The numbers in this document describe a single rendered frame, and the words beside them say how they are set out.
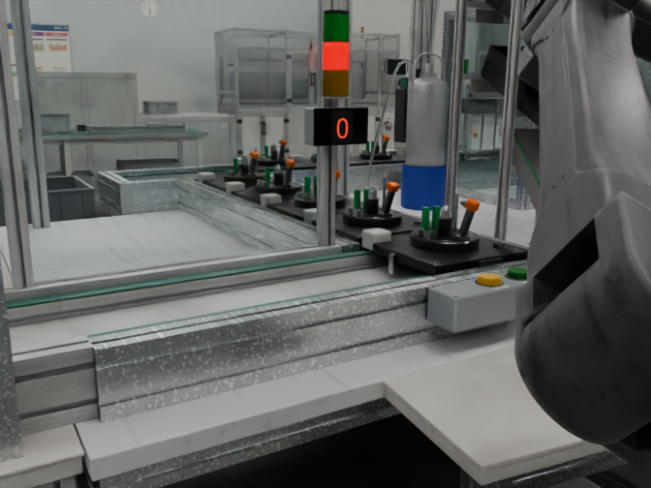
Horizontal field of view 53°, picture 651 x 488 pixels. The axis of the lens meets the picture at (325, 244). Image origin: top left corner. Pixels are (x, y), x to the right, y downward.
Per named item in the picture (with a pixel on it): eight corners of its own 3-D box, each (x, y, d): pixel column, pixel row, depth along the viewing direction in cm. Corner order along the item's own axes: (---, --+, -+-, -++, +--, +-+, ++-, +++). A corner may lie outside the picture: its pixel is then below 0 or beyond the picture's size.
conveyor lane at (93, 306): (525, 302, 130) (530, 255, 128) (91, 402, 88) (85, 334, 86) (433, 268, 154) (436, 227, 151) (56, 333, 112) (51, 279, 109)
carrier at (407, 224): (444, 233, 149) (447, 180, 146) (356, 246, 137) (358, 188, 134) (383, 215, 169) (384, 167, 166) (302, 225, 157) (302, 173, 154)
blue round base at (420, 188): (453, 208, 228) (456, 166, 224) (418, 212, 220) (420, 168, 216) (425, 201, 241) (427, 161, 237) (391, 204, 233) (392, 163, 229)
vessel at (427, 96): (452, 166, 224) (459, 51, 215) (420, 167, 217) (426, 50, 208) (427, 161, 236) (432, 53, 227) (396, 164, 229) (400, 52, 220)
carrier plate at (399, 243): (530, 259, 128) (531, 249, 127) (436, 277, 116) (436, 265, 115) (449, 235, 148) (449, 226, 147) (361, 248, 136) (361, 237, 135)
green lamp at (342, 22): (354, 42, 121) (355, 15, 120) (331, 41, 119) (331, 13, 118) (340, 43, 125) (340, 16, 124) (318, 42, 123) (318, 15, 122)
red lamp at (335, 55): (354, 70, 123) (354, 43, 121) (330, 69, 120) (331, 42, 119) (339, 70, 127) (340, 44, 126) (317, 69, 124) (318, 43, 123)
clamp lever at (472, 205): (469, 236, 126) (480, 202, 122) (461, 238, 125) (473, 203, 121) (457, 228, 128) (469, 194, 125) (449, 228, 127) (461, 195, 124)
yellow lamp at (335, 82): (353, 96, 124) (354, 70, 123) (330, 97, 121) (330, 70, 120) (339, 96, 128) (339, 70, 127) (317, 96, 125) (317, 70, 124)
